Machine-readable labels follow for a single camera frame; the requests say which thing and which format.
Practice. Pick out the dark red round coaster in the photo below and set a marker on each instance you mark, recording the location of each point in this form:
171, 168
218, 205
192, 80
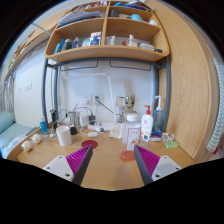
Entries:
93, 143

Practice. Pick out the green soap dish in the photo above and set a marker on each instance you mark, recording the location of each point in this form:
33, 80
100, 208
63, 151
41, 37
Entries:
171, 144

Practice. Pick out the orange translucent soap block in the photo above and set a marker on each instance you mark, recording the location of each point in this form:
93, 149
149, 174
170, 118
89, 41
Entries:
127, 155

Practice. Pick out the blue spray can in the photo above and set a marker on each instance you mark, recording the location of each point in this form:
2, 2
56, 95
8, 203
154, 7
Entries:
43, 125

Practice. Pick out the wooden wall shelf unit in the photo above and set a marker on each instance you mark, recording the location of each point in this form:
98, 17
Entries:
119, 21

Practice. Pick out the groot figurine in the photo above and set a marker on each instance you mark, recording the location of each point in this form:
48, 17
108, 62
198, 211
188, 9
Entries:
129, 104

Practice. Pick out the light blue pillow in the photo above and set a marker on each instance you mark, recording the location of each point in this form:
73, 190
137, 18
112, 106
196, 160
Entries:
6, 120

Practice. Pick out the white round earbud case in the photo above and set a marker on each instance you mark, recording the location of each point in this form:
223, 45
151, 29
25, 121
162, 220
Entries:
92, 134

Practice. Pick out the white power strip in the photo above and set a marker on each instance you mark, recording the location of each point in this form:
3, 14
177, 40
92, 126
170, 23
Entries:
97, 128

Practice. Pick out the white plush toy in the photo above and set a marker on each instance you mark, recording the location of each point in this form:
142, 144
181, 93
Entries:
26, 146

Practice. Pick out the clear blue pump bottle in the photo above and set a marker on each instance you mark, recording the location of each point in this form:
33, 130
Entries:
158, 113

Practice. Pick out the clear water bottle white cap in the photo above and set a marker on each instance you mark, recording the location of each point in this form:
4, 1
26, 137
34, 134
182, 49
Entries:
131, 131

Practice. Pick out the steel mug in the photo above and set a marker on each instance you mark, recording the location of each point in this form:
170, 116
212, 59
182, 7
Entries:
74, 117

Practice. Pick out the white pump bottle red top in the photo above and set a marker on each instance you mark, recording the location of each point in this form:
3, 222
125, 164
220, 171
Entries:
147, 121

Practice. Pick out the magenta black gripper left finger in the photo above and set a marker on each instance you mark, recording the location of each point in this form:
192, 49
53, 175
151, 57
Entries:
79, 161

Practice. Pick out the white ceramic cup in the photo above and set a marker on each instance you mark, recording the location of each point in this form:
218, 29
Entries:
64, 136

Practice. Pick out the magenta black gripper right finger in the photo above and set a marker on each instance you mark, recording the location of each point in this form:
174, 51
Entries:
147, 162

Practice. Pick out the striped hanging towel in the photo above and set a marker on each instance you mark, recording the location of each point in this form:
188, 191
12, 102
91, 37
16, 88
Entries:
218, 129

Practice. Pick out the white desk lamp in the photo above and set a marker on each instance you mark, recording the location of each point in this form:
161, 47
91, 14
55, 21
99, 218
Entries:
107, 75

